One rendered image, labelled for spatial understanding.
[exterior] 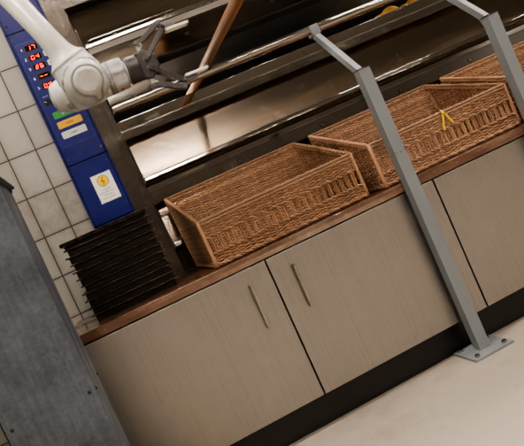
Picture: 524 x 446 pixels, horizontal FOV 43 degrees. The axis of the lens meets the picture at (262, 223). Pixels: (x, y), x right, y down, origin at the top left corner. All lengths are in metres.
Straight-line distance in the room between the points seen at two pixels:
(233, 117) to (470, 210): 0.95
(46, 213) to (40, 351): 1.05
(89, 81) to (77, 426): 0.78
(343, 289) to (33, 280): 0.96
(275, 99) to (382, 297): 0.94
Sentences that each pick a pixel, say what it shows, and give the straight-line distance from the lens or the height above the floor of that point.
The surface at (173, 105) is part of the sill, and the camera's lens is 2.54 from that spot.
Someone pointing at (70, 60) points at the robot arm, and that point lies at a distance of 1.69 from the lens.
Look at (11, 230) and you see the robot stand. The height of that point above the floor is 0.88.
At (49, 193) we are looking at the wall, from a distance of 2.49.
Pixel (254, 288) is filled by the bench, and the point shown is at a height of 0.48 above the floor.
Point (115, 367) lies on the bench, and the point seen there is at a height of 0.45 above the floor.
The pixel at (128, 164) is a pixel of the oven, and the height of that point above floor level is 1.02.
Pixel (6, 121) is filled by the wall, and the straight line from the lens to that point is 2.55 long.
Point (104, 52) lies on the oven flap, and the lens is 2.44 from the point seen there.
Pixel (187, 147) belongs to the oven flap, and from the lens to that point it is 2.51.
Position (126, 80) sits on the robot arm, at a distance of 1.86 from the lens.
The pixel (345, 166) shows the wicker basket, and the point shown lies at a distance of 2.13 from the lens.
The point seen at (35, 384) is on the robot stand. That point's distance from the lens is 1.52.
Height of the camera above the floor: 0.75
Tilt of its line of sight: 3 degrees down
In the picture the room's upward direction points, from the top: 24 degrees counter-clockwise
